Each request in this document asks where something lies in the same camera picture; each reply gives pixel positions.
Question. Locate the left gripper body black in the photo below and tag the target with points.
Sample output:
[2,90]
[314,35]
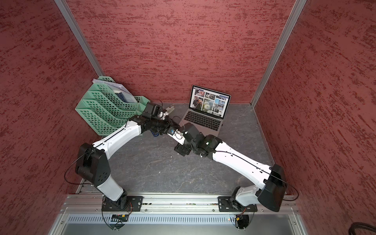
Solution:
[161,125]

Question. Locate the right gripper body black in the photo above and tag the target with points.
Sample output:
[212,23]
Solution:
[187,147]

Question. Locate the silver laptop computer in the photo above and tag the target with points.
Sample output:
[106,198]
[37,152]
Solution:
[207,110]

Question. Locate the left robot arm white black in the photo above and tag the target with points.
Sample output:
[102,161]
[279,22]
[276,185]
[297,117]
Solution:
[92,163]

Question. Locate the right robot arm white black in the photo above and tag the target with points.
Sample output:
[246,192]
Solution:
[269,182]

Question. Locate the black beige stapler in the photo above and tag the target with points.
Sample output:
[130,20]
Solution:
[169,110]

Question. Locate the papers in organizer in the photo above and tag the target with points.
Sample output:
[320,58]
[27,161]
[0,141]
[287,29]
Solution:
[122,93]

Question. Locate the green plastic file organizer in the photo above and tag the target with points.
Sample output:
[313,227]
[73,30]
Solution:
[105,112]

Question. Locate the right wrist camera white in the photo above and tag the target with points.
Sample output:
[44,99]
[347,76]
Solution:
[176,135]

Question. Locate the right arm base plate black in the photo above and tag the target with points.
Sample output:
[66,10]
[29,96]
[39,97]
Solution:
[224,204]

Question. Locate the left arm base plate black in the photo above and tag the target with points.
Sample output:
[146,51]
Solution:
[135,203]

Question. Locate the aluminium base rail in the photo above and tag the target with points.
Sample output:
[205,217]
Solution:
[153,203]

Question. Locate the left aluminium corner post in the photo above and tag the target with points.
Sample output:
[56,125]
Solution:
[73,25]

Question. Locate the aluminium corner post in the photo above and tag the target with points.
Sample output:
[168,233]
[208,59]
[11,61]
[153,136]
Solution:
[73,25]
[287,30]

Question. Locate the right aluminium corner post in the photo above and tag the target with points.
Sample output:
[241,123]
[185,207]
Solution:
[287,30]

